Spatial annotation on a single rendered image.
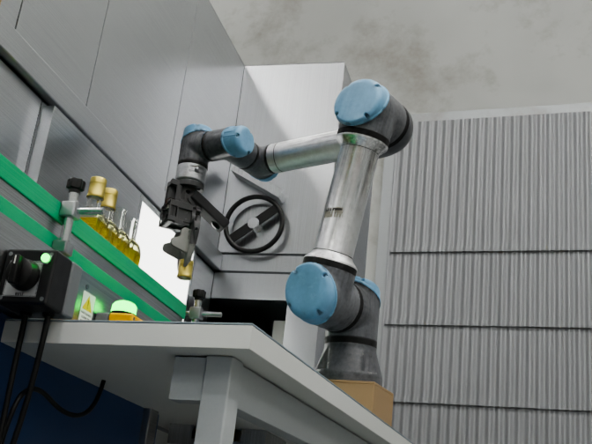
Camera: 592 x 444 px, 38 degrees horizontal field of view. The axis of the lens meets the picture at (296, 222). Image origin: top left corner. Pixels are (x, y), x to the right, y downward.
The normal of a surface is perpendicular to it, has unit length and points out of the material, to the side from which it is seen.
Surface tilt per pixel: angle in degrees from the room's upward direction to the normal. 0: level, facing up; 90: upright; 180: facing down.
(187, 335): 90
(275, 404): 90
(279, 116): 90
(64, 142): 90
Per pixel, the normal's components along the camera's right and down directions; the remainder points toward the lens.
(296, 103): -0.24, -0.37
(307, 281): -0.56, -0.18
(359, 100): -0.49, -0.43
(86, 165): 0.97, 0.01
